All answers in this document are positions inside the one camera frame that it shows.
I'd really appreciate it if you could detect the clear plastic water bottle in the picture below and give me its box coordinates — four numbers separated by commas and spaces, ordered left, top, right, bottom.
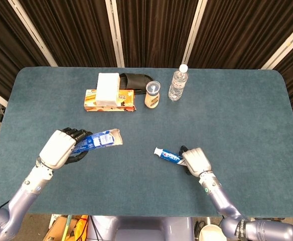
168, 63, 189, 101

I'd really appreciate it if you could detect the white round cup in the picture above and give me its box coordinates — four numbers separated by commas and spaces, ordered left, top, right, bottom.
200, 224, 225, 241

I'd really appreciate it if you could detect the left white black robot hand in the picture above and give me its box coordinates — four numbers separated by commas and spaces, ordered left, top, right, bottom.
37, 127, 93, 170

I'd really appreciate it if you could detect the dark brown pleated curtain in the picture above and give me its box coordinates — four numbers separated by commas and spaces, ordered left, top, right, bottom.
0, 0, 293, 131

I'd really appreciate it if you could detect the blue toothpaste carton box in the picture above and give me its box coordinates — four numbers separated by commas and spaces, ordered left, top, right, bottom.
70, 128, 124, 154

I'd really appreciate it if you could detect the black cable of left hand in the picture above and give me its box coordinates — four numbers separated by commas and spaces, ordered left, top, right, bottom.
0, 199, 12, 216

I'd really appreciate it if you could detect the orange biscuit carton box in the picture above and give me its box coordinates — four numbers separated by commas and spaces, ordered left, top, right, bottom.
83, 89, 137, 112

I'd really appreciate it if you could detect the white blue toothpaste tube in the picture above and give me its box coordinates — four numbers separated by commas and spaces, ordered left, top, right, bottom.
154, 147, 187, 166

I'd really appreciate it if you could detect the beige bottle with clear cap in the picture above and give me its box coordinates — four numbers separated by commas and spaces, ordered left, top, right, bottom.
143, 80, 161, 109

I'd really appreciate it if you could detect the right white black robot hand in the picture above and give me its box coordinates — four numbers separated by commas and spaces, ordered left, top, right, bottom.
178, 145, 212, 176

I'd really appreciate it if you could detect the yellow plastic bag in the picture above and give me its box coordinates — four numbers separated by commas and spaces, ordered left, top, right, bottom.
75, 215, 89, 241

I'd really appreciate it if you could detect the white rectangular box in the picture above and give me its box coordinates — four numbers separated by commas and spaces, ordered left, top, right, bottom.
95, 72, 121, 106

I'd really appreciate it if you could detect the purple robot torso base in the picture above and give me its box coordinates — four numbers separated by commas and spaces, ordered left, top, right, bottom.
87, 216, 195, 241

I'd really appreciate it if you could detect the black rubber slipper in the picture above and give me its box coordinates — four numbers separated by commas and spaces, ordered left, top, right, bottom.
118, 73, 154, 95

